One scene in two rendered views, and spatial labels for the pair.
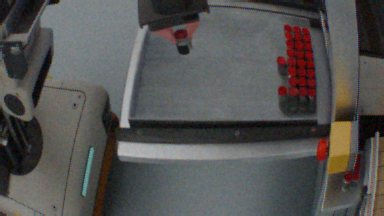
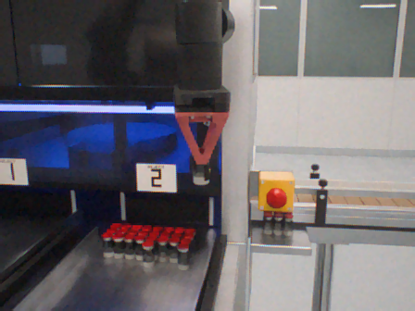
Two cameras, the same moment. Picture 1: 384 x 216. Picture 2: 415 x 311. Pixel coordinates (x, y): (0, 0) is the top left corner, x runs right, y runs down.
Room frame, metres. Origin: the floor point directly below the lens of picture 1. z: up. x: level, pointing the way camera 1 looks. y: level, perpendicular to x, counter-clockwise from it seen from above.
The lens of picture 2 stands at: (0.85, 0.50, 1.26)
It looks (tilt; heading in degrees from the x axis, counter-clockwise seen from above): 13 degrees down; 263
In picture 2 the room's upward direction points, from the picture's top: straight up
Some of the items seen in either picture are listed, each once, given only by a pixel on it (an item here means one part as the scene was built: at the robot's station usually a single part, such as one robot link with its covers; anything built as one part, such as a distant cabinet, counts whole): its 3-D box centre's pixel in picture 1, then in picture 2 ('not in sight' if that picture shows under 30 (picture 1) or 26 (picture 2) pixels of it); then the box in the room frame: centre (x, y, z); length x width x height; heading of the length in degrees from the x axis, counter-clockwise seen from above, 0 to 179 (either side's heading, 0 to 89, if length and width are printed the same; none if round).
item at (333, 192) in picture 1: (349, 182); (279, 235); (0.59, -0.29, 0.87); 0.14 x 0.13 x 0.02; 76
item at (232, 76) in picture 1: (238, 61); (127, 282); (0.91, -0.09, 0.90); 0.34 x 0.26 x 0.04; 75
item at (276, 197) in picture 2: (324, 149); (276, 197); (0.62, -0.21, 0.99); 0.04 x 0.04 x 0.04; 76
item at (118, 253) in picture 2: (292, 64); (146, 248); (0.88, -0.20, 0.90); 0.18 x 0.02 x 0.05; 165
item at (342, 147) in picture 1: (342, 147); (275, 190); (0.61, -0.25, 1.00); 0.08 x 0.07 x 0.07; 76
